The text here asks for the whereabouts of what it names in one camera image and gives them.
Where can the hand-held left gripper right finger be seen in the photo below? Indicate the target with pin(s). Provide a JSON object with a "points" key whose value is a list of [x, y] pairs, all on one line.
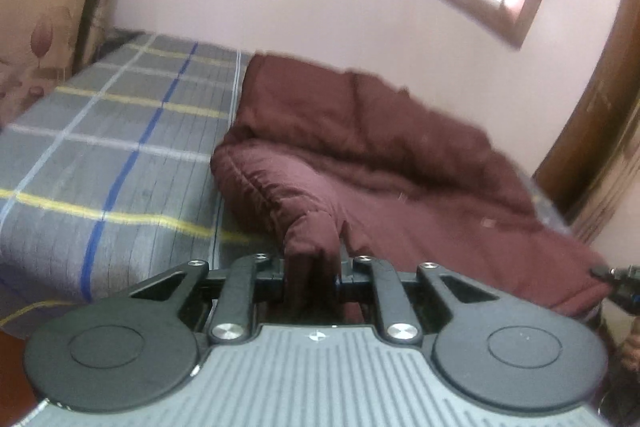
{"points": [[350, 279]]}

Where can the person's right hand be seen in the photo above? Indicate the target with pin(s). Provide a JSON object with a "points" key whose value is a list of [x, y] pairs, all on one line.
{"points": [[632, 347]]}

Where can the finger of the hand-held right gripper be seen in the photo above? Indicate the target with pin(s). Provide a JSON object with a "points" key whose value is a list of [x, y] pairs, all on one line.
{"points": [[617, 279]]}

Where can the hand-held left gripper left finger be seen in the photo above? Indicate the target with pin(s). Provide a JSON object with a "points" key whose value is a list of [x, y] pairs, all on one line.
{"points": [[270, 278]]}

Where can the grey plaid bed sheet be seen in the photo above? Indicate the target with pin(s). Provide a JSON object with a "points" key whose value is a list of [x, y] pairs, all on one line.
{"points": [[115, 147]]}

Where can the brown wooden door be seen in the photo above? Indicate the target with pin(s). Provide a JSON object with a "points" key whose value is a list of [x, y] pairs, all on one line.
{"points": [[595, 107]]}

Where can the maroon quilted garment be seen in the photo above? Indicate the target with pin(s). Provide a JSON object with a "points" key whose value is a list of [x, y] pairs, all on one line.
{"points": [[380, 157]]}

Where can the beige floral curtain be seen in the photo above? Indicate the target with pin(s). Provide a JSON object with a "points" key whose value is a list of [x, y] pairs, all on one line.
{"points": [[45, 7]]}

